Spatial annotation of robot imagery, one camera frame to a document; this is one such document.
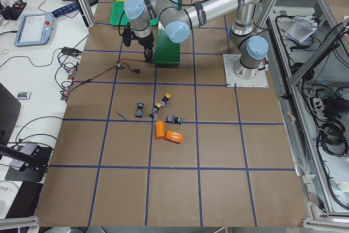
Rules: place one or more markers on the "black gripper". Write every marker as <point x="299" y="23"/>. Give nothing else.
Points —
<point x="145" y="42"/>

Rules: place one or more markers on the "yellow push button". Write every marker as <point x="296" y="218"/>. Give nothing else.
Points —
<point x="155" y="109"/>
<point x="165" y="99"/>

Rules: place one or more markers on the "orange cylinder plain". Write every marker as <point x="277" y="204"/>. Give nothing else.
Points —
<point x="160" y="132"/>

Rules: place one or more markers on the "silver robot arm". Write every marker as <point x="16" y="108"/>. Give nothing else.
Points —
<point x="177" y="19"/>

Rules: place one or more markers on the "green conveyor belt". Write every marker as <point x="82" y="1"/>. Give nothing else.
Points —
<point x="166" y="51"/>

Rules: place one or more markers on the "small green circuit board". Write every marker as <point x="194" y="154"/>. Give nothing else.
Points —
<point x="120" y="66"/>

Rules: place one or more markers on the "green plastic tray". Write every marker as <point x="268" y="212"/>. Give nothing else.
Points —
<point x="117" y="16"/>

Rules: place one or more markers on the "green push button left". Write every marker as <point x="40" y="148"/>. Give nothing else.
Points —
<point x="139" y="110"/>

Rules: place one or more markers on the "green push button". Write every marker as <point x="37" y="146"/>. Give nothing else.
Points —
<point x="139" y="110"/>
<point x="174" y="120"/>

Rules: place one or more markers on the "green push button right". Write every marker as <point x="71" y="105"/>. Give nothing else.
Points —
<point x="174" y="120"/>

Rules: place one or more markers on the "blue checkered cloth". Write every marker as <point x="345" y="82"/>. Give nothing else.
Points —
<point x="65" y="9"/>

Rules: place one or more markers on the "orange cylinder with label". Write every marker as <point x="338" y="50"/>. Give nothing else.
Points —
<point x="173" y="136"/>

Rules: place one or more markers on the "teach pendant near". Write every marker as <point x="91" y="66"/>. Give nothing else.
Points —
<point x="34" y="30"/>

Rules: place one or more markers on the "black monitor stand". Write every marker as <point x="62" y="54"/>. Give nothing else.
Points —
<point x="29" y="160"/>

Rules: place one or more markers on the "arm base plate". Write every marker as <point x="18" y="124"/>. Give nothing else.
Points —
<point x="238" y="76"/>

